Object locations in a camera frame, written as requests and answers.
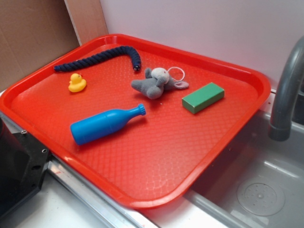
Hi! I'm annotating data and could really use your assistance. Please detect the red plastic tray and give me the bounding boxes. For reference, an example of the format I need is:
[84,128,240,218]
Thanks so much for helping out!
[0,34,271,209]

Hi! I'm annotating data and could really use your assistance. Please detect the grey plush elephant toy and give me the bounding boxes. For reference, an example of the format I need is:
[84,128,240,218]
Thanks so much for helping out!
[131,66,189,100]

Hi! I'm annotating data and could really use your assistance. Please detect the green rectangular block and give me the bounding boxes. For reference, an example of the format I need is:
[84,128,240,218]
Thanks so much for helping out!
[181,83,225,114]

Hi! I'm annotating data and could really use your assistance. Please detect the blue plastic toy bottle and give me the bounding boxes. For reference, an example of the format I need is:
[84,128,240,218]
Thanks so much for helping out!
[70,104,146,145]

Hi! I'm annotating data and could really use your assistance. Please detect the yellow rubber duck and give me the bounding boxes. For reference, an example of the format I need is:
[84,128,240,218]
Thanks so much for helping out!
[68,73,87,93]

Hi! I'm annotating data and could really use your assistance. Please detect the grey plastic sink basin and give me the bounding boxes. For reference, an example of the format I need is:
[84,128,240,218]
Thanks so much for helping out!
[185,111,304,228]

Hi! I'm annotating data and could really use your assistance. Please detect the grey toy faucet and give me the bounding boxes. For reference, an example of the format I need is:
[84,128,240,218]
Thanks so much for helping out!
[268,37,304,142]

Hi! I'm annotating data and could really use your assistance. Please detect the brown cardboard panel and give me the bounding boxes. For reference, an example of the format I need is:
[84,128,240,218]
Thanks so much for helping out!
[0,0,108,91]

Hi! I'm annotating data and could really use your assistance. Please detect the dark blue braided rope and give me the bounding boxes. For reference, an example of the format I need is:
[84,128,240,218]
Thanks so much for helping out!
[53,45,142,73]

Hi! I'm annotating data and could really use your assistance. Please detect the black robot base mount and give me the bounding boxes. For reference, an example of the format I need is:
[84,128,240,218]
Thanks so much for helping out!
[0,120,50,219]

